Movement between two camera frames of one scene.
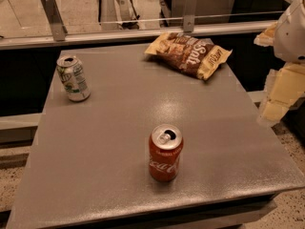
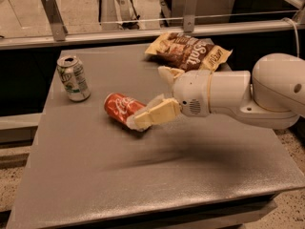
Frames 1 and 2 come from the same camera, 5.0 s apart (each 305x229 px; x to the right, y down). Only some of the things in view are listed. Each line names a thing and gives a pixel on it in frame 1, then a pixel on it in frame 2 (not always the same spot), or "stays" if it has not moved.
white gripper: x=292 y=35 to x=192 y=91
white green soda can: x=73 y=77 stays
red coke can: x=165 y=146 to x=121 y=106
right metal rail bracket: x=191 y=7 stays
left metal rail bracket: x=52 y=11 stays
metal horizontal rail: x=79 y=38 stays
